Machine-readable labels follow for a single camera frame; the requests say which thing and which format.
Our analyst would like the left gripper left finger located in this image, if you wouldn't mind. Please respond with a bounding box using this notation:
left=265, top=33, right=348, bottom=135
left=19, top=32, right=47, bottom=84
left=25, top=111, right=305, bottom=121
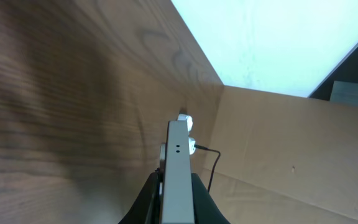
left=119, top=171, right=161, bottom=224

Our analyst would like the white power strip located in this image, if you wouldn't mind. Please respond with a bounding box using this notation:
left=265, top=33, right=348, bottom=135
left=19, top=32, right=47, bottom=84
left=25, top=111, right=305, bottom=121
left=177, top=113, right=196, bottom=155

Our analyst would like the cardboard panel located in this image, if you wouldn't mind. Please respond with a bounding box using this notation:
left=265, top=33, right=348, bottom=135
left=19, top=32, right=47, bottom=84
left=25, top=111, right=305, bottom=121
left=200, top=86, right=358, bottom=223

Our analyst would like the black charger cable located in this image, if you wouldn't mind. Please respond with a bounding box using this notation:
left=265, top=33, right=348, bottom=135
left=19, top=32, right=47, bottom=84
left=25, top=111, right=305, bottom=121
left=193, top=144, right=222, bottom=194

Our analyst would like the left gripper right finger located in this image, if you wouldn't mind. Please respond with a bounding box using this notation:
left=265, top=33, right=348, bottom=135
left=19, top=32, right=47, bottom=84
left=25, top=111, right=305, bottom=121
left=191, top=173, right=229, bottom=224

